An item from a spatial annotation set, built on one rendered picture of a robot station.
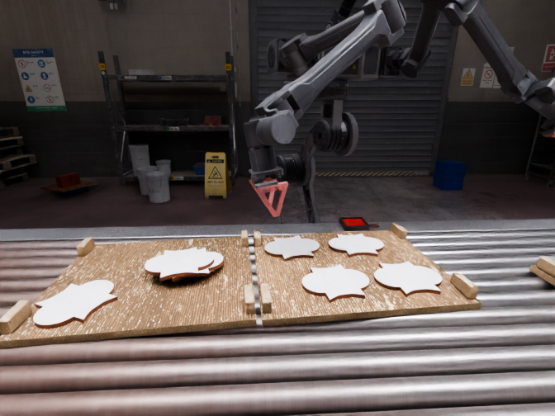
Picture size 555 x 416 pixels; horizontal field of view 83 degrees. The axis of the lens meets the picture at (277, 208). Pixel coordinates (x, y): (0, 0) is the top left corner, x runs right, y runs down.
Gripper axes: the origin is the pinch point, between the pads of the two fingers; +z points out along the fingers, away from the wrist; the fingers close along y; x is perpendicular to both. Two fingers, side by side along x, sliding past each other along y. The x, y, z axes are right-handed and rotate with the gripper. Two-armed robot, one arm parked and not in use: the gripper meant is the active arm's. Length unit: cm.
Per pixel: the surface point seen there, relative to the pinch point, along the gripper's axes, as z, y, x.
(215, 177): 37, -361, -19
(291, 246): 11.4, -2.3, 3.6
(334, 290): 14.0, 18.0, 6.7
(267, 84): -79, -454, 90
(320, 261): 13.8, 4.7, 8.3
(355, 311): 15.8, 23.4, 8.3
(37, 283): 6, -1, -53
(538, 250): 25, 7, 67
